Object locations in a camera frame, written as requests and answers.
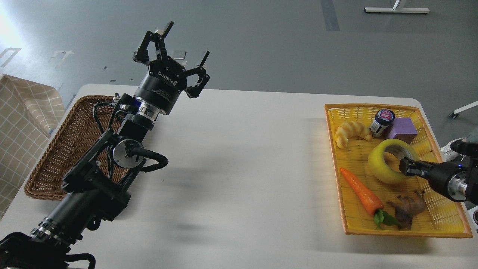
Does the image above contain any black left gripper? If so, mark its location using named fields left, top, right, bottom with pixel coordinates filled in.
left=133, top=21, right=211, bottom=115

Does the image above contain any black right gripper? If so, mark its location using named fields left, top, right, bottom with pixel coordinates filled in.
left=399, top=157, right=460, bottom=197

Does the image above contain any yellow tape roll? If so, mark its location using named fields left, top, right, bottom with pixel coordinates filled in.
left=367, top=139, right=419, bottom=185

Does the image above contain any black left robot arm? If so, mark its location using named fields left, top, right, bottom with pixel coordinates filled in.
left=1, top=21, right=210, bottom=269

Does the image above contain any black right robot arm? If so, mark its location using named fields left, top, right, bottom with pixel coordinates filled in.
left=399, top=141, right=478, bottom=205

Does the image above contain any purple block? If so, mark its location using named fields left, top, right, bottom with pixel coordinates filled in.
left=385, top=117, right=418, bottom=144

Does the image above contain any white sneaker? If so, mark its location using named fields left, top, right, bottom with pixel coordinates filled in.
left=441, top=137, right=467, bottom=162

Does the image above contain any brown toy animal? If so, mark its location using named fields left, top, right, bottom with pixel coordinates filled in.
left=387, top=190, right=426, bottom=231

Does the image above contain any small dark jar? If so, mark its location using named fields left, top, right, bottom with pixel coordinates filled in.
left=369, top=109, right=395, bottom=137

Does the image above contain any yellow plastic basket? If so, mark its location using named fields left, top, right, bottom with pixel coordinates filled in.
left=324, top=103, right=472, bottom=238

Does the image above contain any orange toy carrot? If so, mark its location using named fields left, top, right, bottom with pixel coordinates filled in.
left=339, top=167, right=399, bottom=228

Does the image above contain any white caster leg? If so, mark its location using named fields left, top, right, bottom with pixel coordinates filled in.
left=448, top=101, right=478, bottom=119

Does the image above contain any toy croissant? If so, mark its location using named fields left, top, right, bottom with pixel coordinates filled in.
left=334, top=121, right=373, bottom=149

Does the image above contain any brown wicker basket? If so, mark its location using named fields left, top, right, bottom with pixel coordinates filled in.
left=24, top=95, right=116, bottom=201

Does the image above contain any beige checkered cloth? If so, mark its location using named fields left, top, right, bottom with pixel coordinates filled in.
left=0, top=74, right=65, bottom=217

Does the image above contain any white stand base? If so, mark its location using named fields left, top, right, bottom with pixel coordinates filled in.
left=363, top=0, right=430, bottom=14

